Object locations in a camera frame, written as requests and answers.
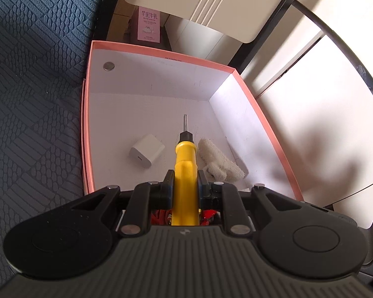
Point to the red and black toy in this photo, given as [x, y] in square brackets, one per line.
[208, 214]

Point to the pink cardboard box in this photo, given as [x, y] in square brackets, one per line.
[155, 99]

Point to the black curved tube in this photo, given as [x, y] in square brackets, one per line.
[365, 77]

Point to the black metal bar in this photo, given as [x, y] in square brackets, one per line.
[273, 24]

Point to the white cloth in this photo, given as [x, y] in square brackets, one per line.
[219, 163]

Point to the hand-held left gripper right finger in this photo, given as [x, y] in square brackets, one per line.
[202, 186]

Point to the blue textured mat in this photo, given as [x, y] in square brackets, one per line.
[34, 99]

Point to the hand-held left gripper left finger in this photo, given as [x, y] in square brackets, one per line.
[169, 189]

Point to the white charger cube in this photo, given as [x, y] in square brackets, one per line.
[146, 150]

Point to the brown cardboard carton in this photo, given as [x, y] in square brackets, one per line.
[119, 24]

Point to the pink milk carton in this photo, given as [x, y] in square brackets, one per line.
[148, 23]

